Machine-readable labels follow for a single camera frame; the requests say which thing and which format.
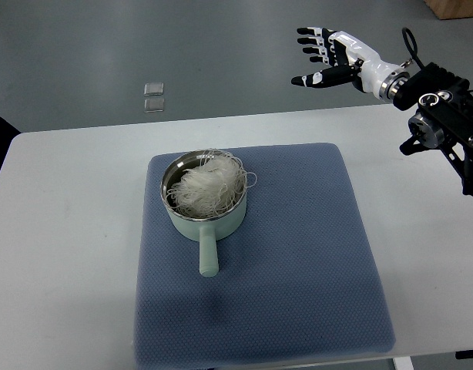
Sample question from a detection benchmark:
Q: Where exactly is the blue textured table mat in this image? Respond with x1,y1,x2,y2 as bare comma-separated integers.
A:
134,143,395,369

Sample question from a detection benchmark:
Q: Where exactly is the upper metal floor plate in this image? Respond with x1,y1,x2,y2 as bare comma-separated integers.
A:
143,82,164,96

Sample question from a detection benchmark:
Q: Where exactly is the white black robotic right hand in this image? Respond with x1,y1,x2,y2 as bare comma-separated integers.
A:
291,27,409,102

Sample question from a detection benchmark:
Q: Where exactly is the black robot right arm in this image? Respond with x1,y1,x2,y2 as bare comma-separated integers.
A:
388,27,473,197

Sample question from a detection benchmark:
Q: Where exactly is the mint green steel pot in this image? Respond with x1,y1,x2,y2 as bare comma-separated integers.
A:
159,149,249,278

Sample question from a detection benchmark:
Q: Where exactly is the white vermicelli noodle bundle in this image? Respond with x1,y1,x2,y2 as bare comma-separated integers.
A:
161,149,257,220

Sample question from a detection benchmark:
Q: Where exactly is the black table bracket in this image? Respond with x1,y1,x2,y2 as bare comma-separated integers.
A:
455,350,473,360

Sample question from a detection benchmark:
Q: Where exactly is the wooden box corner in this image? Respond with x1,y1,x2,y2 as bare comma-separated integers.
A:
424,0,473,20

